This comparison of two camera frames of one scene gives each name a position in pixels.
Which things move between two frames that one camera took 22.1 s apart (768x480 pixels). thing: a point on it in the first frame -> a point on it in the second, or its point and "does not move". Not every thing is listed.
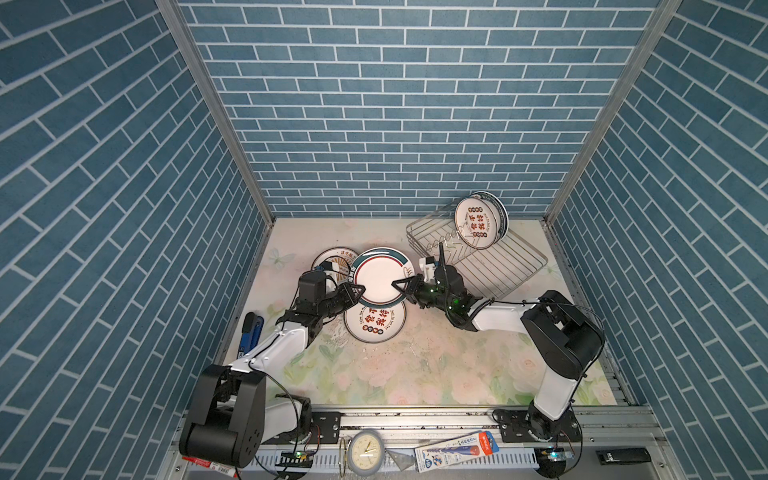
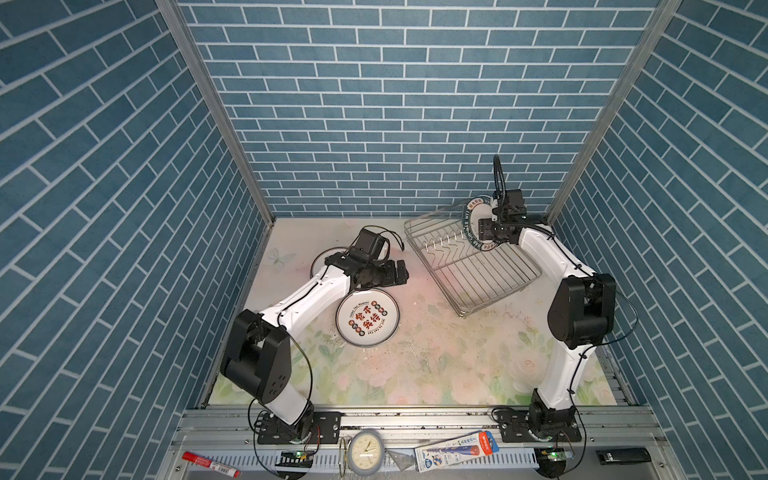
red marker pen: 220,468 does not move
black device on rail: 625,455 does not move
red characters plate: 481,219 -> 367,318
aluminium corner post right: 665,16 does not move
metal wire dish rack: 498,270 does not move
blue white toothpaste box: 456,450 does not move
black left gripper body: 333,303 -> 383,274
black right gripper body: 428,295 -> 491,229
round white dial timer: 366,452 does not move
